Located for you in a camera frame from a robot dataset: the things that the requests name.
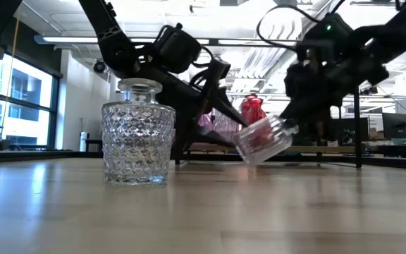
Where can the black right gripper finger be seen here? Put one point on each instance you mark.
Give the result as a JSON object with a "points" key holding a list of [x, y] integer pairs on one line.
{"points": [[312, 104], [300, 79]]}

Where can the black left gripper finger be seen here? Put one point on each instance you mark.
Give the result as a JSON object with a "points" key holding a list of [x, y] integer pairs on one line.
{"points": [[220, 118], [220, 84]]}

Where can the pink bulbous glass vase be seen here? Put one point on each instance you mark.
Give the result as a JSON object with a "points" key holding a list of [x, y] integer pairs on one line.
{"points": [[204, 121]]}

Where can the red squat glass vase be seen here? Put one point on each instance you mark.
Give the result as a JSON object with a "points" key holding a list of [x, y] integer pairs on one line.
{"points": [[257, 111]]}

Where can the clear round glass bottle vase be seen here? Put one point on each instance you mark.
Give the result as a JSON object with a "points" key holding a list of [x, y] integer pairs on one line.
{"points": [[263, 141]]}

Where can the clear square glass vase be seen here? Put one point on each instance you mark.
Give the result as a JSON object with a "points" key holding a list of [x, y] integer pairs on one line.
{"points": [[137, 141]]}

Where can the black monitor on arm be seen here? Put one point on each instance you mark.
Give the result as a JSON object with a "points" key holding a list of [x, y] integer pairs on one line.
{"points": [[397, 125]]}

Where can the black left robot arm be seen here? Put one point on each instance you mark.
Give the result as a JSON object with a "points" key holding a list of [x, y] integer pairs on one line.
{"points": [[113, 42]]}

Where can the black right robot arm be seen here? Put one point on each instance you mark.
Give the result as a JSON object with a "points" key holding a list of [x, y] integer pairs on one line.
{"points": [[400, 28]]}

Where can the black monitor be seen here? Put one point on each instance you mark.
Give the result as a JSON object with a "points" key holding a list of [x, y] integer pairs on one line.
{"points": [[345, 130]]}

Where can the black low bench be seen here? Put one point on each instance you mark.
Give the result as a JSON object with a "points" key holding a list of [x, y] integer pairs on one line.
{"points": [[93, 141]]}

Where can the white cylinder canister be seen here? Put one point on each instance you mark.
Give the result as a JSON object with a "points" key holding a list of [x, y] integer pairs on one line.
{"points": [[84, 141]]}

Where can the long ceiling light strip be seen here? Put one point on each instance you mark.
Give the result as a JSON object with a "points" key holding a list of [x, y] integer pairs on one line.
{"points": [[69, 39]]}

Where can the black round wall speaker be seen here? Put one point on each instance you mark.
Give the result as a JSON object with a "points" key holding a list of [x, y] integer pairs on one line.
{"points": [[99, 66]]}

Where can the black window frame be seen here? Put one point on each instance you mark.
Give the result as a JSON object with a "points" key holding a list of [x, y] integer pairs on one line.
{"points": [[55, 113]]}

